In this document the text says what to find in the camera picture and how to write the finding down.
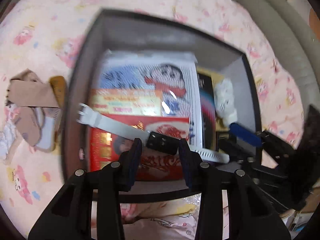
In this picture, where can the white plush toy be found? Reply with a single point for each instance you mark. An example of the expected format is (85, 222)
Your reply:
(224, 102)

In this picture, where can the grey padded headboard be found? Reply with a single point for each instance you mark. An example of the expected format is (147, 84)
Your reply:
(294, 44)

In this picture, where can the white strap smartwatch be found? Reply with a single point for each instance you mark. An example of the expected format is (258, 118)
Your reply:
(152, 140)

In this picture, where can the pink cartoon bed quilt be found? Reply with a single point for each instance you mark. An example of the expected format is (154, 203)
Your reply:
(45, 36)

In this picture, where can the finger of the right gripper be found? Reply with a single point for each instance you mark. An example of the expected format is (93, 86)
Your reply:
(245, 135)

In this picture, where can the brown wooden comb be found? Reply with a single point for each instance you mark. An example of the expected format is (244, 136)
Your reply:
(58, 85)

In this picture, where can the black yellow book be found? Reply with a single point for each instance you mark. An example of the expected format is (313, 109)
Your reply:
(212, 124)

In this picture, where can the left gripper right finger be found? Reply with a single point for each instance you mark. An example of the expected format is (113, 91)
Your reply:
(251, 215)

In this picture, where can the orange yellow sticker sheet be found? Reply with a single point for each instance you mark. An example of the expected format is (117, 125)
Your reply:
(127, 101)

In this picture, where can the beige garment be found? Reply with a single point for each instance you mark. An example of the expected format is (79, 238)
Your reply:
(38, 113)

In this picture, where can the Shin-chan bead art pack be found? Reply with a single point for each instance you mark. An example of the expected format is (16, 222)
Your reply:
(173, 73)

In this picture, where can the black grey storage box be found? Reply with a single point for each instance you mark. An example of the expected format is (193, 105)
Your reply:
(159, 177)

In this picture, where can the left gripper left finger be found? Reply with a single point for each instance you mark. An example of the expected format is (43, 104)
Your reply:
(69, 214)

